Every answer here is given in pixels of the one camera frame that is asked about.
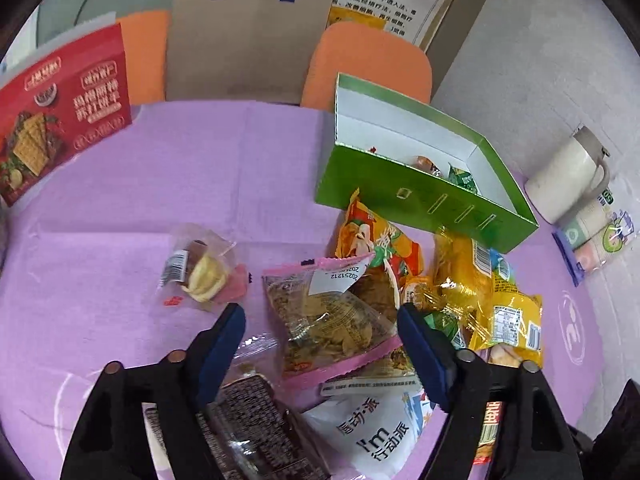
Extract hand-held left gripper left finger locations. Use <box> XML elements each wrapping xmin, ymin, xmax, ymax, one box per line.
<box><xmin>60</xmin><ymin>302</ymin><xmax>247</xmax><ymax>480</ymax></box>

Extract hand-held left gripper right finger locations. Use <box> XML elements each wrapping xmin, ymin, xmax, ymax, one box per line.
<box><xmin>397</xmin><ymin>302</ymin><xmax>582</xmax><ymax>480</ymax></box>

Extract green snack packet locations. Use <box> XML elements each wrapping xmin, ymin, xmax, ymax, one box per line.
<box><xmin>446</xmin><ymin>162</ymin><xmax>481</xmax><ymax>195</ymax></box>
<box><xmin>424</xmin><ymin>310</ymin><xmax>467</xmax><ymax>350</ymax></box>

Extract clear packet with yellow cake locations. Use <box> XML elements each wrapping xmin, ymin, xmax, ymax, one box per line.
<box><xmin>157</xmin><ymin>223</ymin><xmax>251</xmax><ymax>312</ymax></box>

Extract dark brown label snack packet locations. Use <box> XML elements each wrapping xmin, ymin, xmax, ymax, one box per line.
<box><xmin>144</xmin><ymin>335</ymin><xmax>332</xmax><ymax>480</ymax></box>

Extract white and blue snack packet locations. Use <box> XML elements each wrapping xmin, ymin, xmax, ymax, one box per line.
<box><xmin>302</xmin><ymin>377</ymin><xmax>436</xmax><ymax>480</ymax></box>

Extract yellow snack packet white label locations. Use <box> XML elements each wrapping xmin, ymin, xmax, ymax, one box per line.
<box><xmin>469</xmin><ymin>287</ymin><xmax>544</xmax><ymax>367</ymax></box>

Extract yellow snack packet with barcode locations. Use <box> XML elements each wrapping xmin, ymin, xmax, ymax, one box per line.
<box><xmin>432</xmin><ymin>227</ymin><xmax>517</xmax><ymax>313</ymax></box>

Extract pink-edged snack packet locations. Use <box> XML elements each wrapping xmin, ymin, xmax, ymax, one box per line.
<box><xmin>262</xmin><ymin>255</ymin><xmax>403</xmax><ymax>390</ymax></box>

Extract orange chips packet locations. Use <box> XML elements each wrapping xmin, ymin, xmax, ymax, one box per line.
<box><xmin>334</xmin><ymin>187</ymin><xmax>426</xmax><ymax>316</ymax></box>

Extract green cardboard box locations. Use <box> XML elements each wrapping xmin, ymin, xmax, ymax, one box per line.
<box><xmin>315</xmin><ymin>72</ymin><xmax>541</xmax><ymax>255</ymax></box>

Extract red snack packet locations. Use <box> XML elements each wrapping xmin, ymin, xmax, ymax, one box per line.
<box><xmin>472</xmin><ymin>400</ymin><xmax>507</xmax><ymax>466</ymax></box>

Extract purple tablecloth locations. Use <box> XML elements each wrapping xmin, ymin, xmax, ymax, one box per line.
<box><xmin>0</xmin><ymin>100</ymin><xmax>616</xmax><ymax>480</ymax></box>

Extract tissue packet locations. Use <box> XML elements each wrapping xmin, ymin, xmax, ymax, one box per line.
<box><xmin>552</xmin><ymin>185</ymin><xmax>640</xmax><ymax>287</ymax></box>

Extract red cracker box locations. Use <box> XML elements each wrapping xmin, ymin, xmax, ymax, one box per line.
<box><xmin>0</xmin><ymin>22</ymin><xmax>133</xmax><ymax>208</ymax></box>

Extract orange chair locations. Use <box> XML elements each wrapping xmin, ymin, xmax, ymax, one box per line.
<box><xmin>300</xmin><ymin>22</ymin><xmax>433</xmax><ymax>111</ymax></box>
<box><xmin>116</xmin><ymin>10</ymin><xmax>171</xmax><ymax>106</ymax></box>

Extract brown paper bag blue handles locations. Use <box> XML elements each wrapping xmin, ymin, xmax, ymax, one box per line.
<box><xmin>165</xmin><ymin>0</ymin><xmax>335</xmax><ymax>106</ymax></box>

